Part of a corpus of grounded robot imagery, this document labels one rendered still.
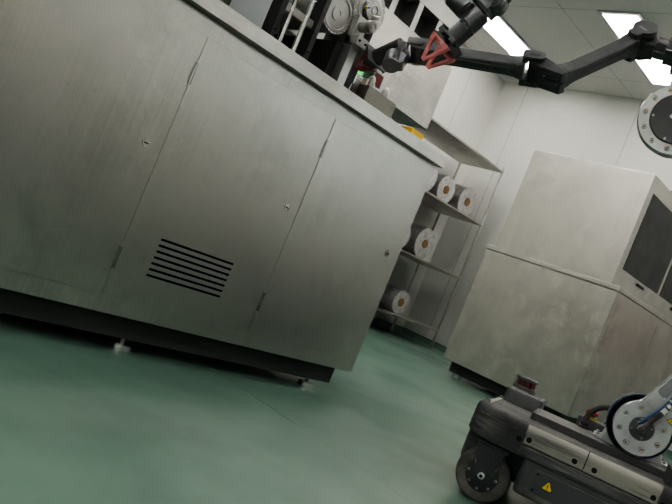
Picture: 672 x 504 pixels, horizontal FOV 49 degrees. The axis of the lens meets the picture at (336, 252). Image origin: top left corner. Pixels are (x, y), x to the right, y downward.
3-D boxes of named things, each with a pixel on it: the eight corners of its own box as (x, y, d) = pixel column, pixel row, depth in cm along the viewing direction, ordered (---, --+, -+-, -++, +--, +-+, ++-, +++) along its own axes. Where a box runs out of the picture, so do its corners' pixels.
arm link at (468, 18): (489, 13, 199) (492, 23, 205) (473, -3, 202) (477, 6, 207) (469, 31, 200) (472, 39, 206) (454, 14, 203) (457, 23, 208)
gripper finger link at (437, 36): (412, 48, 203) (439, 25, 201) (418, 58, 209) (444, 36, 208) (427, 65, 201) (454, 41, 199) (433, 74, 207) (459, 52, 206)
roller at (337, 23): (319, 21, 233) (334, -14, 233) (270, 17, 250) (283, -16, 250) (343, 39, 242) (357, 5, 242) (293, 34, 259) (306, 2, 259)
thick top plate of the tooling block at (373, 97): (363, 101, 251) (369, 85, 251) (289, 87, 278) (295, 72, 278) (390, 120, 262) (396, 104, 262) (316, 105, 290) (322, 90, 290)
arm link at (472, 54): (542, 80, 235) (547, 50, 227) (538, 90, 232) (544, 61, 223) (412, 58, 247) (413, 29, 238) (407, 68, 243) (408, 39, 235)
